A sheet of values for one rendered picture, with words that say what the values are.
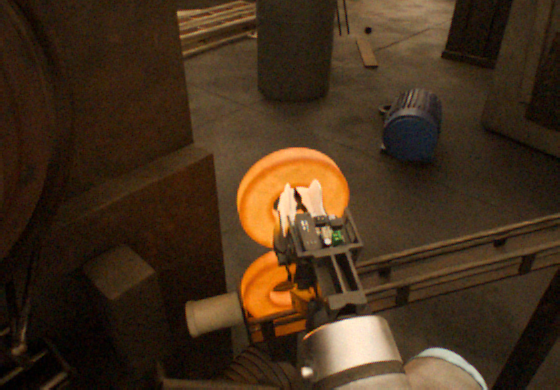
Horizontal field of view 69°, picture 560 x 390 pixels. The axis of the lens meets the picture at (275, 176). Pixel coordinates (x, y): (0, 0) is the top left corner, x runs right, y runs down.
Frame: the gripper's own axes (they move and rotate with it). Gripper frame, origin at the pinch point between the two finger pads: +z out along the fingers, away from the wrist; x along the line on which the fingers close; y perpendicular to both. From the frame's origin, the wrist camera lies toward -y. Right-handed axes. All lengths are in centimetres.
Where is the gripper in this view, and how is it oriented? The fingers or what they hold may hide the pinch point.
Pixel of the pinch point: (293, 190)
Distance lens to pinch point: 55.5
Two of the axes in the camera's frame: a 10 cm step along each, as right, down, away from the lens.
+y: 0.5, -6.4, -7.6
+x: -9.8, 1.3, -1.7
